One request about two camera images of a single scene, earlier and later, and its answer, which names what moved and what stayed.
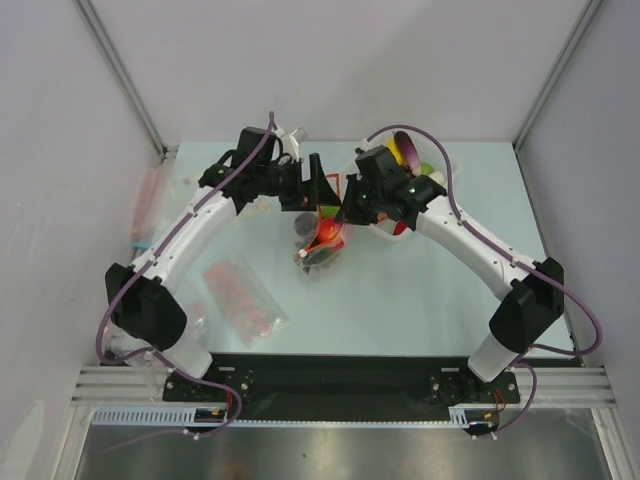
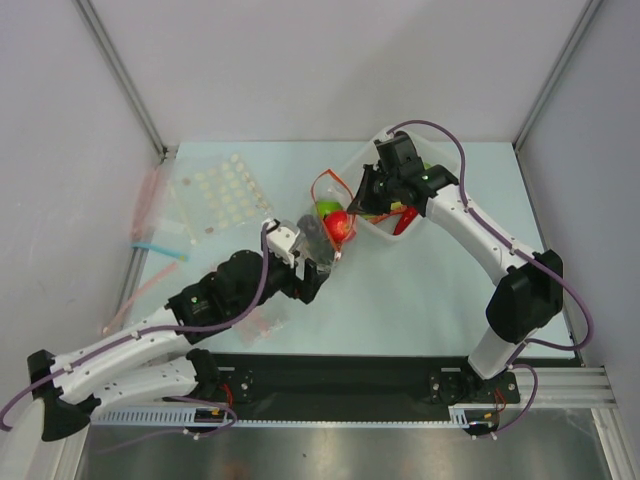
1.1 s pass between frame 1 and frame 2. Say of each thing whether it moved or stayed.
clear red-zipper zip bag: stayed
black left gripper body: moved
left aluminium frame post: stayed
